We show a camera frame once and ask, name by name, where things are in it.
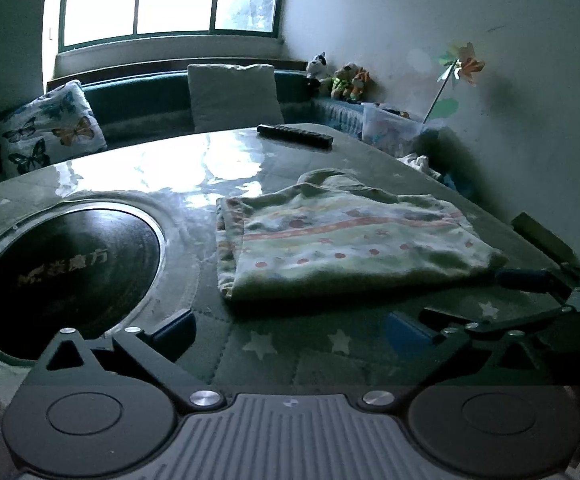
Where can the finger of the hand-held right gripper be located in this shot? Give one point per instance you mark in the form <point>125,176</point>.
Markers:
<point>525,280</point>
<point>520,316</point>

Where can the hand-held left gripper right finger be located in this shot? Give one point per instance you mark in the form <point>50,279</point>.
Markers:
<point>406,334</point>

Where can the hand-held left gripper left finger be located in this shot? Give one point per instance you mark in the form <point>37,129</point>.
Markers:
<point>176,327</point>

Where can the light green patterned garment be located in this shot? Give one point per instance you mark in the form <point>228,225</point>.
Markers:
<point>345,250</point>

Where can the round black table hob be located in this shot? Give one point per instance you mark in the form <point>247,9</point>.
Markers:
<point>70,280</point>

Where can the white cloth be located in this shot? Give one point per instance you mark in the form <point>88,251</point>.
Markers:
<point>420,166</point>

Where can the clear plastic storage box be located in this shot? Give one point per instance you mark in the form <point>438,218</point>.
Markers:
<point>395,127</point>

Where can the teal bench sofa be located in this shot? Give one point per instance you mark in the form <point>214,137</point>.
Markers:
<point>135,105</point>

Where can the paper pinwheel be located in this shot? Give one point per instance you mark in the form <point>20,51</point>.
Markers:
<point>462,62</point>

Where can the black remote control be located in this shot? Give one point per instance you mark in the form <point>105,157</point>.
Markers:
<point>295,135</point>

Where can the butterfly print pillow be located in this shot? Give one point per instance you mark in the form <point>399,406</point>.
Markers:
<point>50,127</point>

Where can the white square cushion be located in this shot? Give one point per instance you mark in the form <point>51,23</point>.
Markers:
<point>235,97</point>

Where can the orange plush toy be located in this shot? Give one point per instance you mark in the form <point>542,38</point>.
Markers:
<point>361,85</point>

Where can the green and brown plush toy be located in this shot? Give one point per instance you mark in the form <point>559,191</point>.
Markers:
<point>342,82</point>

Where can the black and white plush toy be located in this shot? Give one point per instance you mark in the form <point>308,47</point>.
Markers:
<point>316,72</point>

